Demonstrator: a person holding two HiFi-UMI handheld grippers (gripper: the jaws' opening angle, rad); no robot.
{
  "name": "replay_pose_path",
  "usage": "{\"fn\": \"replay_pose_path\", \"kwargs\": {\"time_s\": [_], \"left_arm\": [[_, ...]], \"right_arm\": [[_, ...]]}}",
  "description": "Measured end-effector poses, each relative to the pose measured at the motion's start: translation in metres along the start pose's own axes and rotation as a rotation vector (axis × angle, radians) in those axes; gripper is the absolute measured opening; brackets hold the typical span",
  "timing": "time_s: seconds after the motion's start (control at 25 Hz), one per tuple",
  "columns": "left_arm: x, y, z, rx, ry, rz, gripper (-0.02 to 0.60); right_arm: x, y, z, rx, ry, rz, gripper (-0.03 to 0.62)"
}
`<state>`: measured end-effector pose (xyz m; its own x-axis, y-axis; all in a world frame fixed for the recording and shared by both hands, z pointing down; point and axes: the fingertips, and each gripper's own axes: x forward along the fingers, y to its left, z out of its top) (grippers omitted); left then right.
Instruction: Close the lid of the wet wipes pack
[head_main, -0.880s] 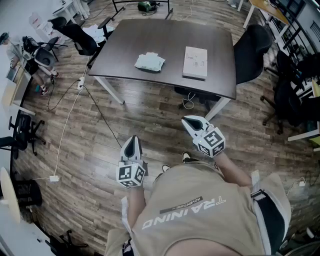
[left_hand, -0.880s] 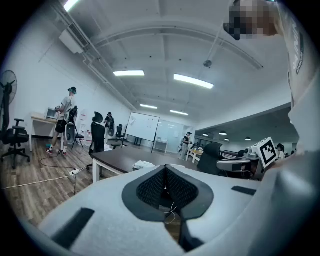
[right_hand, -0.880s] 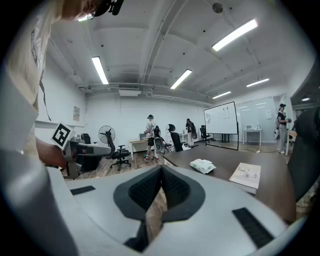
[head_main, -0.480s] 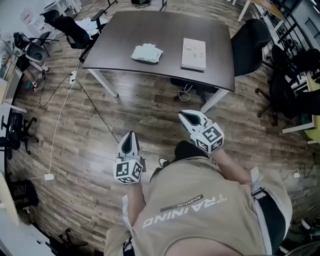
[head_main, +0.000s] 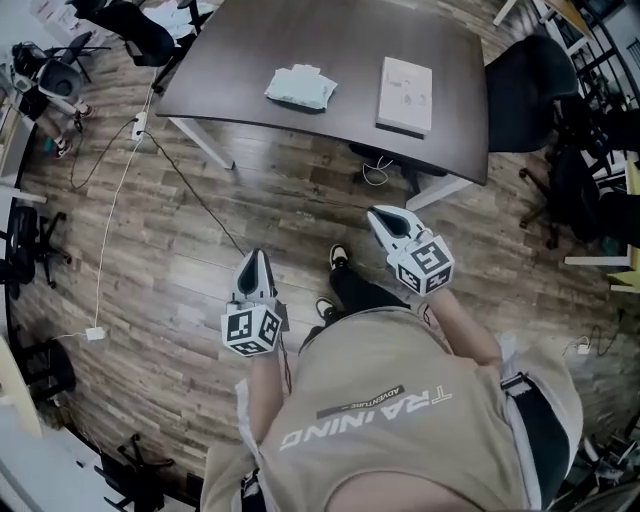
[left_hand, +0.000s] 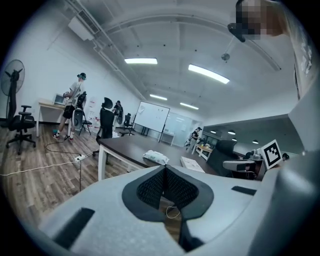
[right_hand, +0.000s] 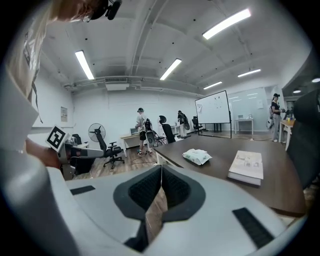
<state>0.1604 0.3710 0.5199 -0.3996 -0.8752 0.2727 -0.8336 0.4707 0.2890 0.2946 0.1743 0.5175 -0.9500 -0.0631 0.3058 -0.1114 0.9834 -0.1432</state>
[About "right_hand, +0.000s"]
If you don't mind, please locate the grey office chair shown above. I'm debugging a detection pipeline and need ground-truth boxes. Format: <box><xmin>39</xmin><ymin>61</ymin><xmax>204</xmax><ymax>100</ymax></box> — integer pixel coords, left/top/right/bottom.
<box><xmin>145</xmin><ymin>130</ymin><xmax>158</xmax><ymax>154</ymax></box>

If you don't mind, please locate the black high-back chair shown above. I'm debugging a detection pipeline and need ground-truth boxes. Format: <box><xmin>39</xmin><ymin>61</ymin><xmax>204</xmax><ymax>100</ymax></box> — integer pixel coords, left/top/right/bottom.
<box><xmin>285</xmin><ymin>89</ymin><xmax>320</xmax><ymax>190</ymax></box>

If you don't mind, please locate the rolling whiteboard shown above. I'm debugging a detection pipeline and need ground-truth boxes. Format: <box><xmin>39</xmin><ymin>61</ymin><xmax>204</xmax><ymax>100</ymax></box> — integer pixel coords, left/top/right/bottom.
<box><xmin>194</xmin><ymin>90</ymin><xmax>233</xmax><ymax>139</ymax></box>

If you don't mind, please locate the black standing fan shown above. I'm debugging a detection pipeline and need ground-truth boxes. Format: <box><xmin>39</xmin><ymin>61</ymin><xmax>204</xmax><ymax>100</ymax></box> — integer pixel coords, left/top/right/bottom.
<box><xmin>87</xmin><ymin>122</ymin><xmax>107</xmax><ymax>144</ymax></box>

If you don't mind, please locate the person's left forearm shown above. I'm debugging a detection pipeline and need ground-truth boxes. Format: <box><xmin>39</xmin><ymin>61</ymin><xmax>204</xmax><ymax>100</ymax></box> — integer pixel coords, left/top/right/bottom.
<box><xmin>25</xmin><ymin>138</ymin><xmax>61</xmax><ymax>169</ymax></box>

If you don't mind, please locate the black head-worn camera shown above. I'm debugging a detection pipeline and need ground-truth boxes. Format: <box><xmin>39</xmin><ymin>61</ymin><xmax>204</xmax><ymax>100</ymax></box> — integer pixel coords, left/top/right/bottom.
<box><xmin>86</xmin><ymin>0</ymin><xmax>123</xmax><ymax>21</ymax></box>

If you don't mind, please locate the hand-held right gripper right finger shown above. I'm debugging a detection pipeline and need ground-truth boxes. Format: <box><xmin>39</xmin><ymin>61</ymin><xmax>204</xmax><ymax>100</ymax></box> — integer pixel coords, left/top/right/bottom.
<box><xmin>147</xmin><ymin>165</ymin><xmax>308</xmax><ymax>256</ymax></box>

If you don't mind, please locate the long ceiling light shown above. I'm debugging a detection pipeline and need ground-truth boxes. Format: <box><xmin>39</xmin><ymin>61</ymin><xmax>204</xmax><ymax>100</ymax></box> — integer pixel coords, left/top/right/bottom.
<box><xmin>237</xmin><ymin>68</ymin><xmax>262</xmax><ymax>78</ymax></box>
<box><xmin>159</xmin><ymin>58</ymin><xmax>183</xmax><ymax>81</ymax></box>
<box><xmin>74</xmin><ymin>49</ymin><xmax>95</xmax><ymax>81</ymax></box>
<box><xmin>201</xmin><ymin>8</ymin><xmax>252</xmax><ymax>40</ymax></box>
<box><xmin>203</xmin><ymin>80</ymin><xmax>223</xmax><ymax>90</ymax></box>

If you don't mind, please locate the white thick book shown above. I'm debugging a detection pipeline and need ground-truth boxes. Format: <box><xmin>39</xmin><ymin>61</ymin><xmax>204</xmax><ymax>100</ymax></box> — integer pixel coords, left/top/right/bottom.
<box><xmin>227</xmin><ymin>150</ymin><xmax>265</xmax><ymax>187</ymax></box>

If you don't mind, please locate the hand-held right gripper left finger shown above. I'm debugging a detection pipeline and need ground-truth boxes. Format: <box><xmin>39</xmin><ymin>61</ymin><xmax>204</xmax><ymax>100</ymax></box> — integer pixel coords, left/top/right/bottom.
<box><xmin>65</xmin><ymin>164</ymin><xmax>164</xmax><ymax>253</ymax></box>

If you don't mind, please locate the white wet wipes pack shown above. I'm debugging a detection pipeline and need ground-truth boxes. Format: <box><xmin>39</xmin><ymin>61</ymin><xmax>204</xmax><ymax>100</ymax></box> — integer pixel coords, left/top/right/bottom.
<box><xmin>181</xmin><ymin>148</ymin><xmax>213</xmax><ymax>166</ymax></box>

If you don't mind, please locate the black office chair with headrest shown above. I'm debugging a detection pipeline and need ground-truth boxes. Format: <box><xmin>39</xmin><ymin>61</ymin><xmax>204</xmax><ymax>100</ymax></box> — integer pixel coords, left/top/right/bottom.
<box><xmin>158</xmin><ymin>115</ymin><xmax>179</xmax><ymax>145</ymax></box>

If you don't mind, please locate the light wooden desk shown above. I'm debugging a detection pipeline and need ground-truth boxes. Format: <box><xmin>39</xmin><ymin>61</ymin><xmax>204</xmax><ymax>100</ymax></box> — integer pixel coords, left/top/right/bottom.
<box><xmin>120</xmin><ymin>133</ymin><xmax>141</xmax><ymax>159</ymax></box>
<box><xmin>278</xmin><ymin>119</ymin><xmax>296</xmax><ymax>151</ymax></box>

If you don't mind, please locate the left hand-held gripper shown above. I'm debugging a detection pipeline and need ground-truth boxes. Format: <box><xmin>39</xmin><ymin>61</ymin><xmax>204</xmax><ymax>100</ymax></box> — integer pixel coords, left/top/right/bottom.
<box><xmin>45</xmin><ymin>124</ymin><xmax>105</xmax><ymax>181</ymax></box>

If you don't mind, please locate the small black office chair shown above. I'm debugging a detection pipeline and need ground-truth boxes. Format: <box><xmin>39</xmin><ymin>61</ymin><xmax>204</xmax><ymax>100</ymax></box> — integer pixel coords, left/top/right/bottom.
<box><xmin>191</xmin><ymin>115</ymin><xmax>204</xmax><ymax>134</ymax></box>

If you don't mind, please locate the ceiling air conditioner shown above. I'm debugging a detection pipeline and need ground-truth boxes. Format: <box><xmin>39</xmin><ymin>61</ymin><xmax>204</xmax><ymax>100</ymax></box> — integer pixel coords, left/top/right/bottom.
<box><xmin>104</xmin><ymin>76</ymin><xmax>130</xmax><ymax>92</ymax></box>

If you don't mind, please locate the black office chair with armrests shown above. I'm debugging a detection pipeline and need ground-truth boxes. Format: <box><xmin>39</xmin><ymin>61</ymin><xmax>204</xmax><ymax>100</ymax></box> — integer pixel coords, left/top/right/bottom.
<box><xmin>97</xmin><ymin>131</ymin><xmax>126</xmax><ymax>169</ymax></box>

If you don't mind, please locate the white desk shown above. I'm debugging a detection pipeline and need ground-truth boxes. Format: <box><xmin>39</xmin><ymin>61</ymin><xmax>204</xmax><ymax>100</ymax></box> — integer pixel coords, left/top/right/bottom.
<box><xmin>233</xmin><ymin>118</ymin><xmax>254</xmax><ymax>135</ymax></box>

